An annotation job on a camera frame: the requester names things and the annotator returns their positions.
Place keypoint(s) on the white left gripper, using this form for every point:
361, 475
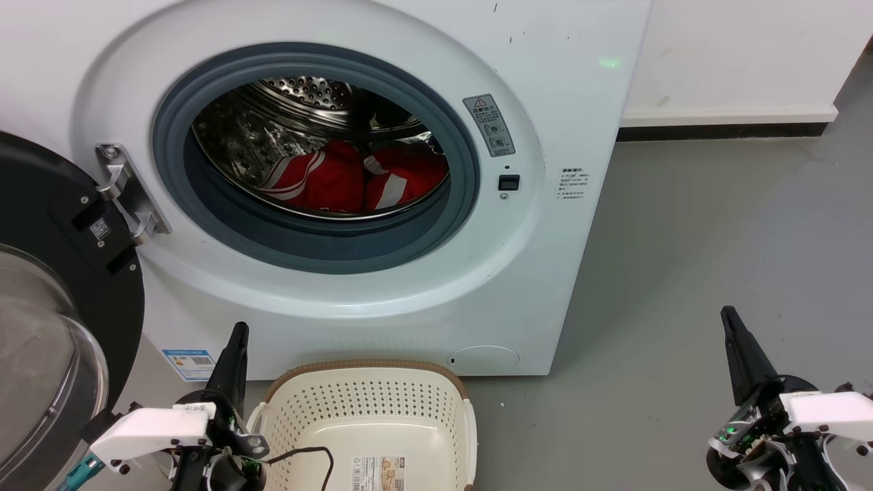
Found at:
150, 433

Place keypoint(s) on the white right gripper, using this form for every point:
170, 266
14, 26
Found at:
825, 412

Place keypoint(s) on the red and white jersey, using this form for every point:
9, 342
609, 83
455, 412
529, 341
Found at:
334, 181

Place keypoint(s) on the cream perforated laundry basket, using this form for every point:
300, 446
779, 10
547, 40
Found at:
409, 409

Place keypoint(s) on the stainless steel washing machine drum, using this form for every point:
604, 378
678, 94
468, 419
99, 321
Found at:
239, 143

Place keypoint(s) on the black washing machine door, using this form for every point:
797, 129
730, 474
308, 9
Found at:
41, 204

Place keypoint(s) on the blue and white energy label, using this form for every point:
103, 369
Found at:
189, 365

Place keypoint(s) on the grey rubber door gasket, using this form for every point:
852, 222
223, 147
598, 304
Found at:
307, 245

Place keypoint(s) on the QR code sticker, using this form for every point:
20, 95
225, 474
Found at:
100, 229

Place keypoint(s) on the silver door hinge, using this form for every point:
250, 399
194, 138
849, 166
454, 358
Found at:
133, 198

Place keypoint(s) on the white front-load washing machine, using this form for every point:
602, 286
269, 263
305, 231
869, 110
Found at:
545, 273

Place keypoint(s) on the white and black baseboard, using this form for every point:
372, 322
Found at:
716, 123

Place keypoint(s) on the small printed text sticker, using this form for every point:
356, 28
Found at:
573, 184

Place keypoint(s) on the round white filter cover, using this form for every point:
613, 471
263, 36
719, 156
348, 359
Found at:
484, 360

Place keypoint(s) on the black door latch socket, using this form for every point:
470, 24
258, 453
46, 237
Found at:
509, 183

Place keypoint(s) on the grey warning sticker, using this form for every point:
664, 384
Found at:
489, 126

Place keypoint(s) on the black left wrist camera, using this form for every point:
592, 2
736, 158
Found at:
95, 426

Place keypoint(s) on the teal left camera connector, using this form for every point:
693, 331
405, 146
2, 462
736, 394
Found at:
82, 472

